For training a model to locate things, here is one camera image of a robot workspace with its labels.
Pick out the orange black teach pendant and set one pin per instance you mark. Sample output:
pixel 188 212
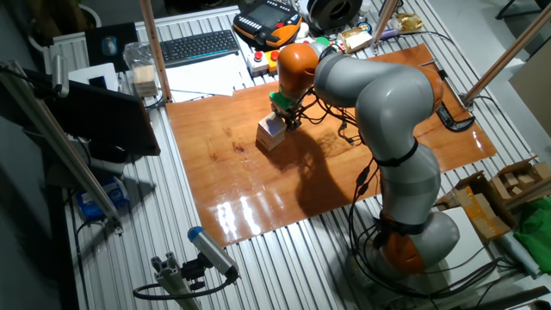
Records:
pixel 267 19

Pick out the green cloth bag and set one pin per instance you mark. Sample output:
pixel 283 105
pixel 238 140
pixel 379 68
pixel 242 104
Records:
pixel 538 232

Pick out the aluminium frame bar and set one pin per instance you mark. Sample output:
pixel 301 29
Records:
pixel 56 138

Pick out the glossy wood grain mat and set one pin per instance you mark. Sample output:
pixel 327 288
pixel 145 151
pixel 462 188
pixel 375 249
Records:
pixel 241 181

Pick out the silver mounted camera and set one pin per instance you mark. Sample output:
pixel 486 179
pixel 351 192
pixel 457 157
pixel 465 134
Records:
pixel 60 77

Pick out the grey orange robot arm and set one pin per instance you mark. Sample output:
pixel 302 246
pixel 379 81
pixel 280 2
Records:
pixel 387 99

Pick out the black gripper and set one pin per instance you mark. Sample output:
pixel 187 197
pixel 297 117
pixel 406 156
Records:
pixel 289 112

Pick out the black mouse pad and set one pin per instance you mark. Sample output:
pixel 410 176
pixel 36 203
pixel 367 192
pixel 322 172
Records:
pixel 129 39

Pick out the yellow box red button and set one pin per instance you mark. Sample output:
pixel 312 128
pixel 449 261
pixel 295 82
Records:
pixel 273 60

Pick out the small white round object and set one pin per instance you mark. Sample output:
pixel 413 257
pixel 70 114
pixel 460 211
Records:
pixel 303 30

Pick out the black computer keyboard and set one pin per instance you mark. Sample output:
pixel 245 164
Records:
pixel 198 46

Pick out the open cardboard box with blocks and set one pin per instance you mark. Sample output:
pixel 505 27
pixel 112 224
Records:
pixel 516 166

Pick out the white box red button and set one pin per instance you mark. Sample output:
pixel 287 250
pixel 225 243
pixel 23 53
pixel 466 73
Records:
pixel 258 62

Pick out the white box black square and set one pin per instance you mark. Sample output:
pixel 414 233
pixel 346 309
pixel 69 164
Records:
pixel 82 75

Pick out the beige cardboard panel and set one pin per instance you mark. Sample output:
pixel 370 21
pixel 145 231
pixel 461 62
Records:
pixel 536 94

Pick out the flat cardboard box yellow tape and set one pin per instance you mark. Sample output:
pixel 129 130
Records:
pixel 486 219

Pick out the black monitor panel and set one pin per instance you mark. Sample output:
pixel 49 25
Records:
pixel 103 120

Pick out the gold snack packet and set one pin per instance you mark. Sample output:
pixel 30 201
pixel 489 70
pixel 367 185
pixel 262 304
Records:
pixel 409 20

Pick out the white base board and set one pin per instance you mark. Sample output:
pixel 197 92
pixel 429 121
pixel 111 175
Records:
pixel 478 262

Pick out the plastic bag of wooden blocks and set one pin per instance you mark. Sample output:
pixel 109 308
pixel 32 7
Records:
pixel 144 77

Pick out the blue plastic package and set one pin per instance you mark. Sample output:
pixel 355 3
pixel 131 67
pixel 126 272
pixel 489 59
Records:
pixel 92 208

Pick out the grey computer mouse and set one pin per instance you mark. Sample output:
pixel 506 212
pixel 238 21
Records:
pixel 109 46

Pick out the black filament spool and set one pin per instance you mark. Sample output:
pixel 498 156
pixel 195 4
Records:
pixel 331 13

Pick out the silver camera blue cap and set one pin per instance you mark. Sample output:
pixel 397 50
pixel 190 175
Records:
pixel 211 249

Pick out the white gold snack box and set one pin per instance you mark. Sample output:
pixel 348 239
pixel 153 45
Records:
pixel 355 39

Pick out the short aluminium profile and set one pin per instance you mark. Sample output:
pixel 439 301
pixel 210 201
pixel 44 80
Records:
pixel 172 280

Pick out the purple marker pen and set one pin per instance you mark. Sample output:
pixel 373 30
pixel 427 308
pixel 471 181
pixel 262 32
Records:
pixel 388 34

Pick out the yellow box green button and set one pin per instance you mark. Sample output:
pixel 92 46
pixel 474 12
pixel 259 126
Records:
pixel 322 41

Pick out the white paper sheets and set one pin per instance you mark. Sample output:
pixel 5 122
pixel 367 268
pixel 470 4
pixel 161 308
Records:
pixel 206 77

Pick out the white paper roll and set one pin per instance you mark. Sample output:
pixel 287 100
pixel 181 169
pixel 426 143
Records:
pixel 518 254

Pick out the wooden frame pole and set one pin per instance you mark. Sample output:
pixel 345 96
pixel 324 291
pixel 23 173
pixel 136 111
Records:
pixel 508 55
pixel 155 47
pixel 384 19

